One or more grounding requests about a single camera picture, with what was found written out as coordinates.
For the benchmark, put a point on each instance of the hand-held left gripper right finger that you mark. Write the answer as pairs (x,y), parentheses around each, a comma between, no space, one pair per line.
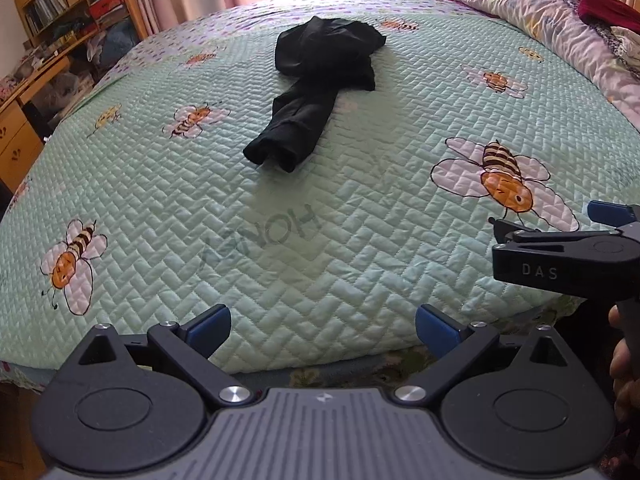
(437,327)

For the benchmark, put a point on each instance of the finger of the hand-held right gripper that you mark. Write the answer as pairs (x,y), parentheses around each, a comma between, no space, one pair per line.
(607,212)
(520,236)

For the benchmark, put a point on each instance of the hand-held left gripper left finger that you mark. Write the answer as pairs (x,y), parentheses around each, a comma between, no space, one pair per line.
(210,322)

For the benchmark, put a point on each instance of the black pants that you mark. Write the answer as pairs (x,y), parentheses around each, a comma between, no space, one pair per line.
(310,90)

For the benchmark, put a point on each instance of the person's right hand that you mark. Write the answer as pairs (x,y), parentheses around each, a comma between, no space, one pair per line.
(627,375)

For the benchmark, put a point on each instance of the green bee-print quilt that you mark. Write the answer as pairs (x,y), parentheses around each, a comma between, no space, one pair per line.
(350,235)

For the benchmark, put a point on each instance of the white crumpled cloth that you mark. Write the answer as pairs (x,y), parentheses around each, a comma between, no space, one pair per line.
(630,45)

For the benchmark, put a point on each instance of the dark red garment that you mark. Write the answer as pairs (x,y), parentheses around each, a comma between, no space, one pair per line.
(607,10)

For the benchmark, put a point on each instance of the white floral duvet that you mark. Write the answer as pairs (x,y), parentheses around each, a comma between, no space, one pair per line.
(525,5)

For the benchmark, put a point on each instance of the wooden desk with drawers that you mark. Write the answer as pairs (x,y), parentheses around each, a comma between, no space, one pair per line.
(20,135)

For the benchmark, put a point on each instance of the blue bag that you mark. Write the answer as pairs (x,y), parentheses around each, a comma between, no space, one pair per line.
(120,40)

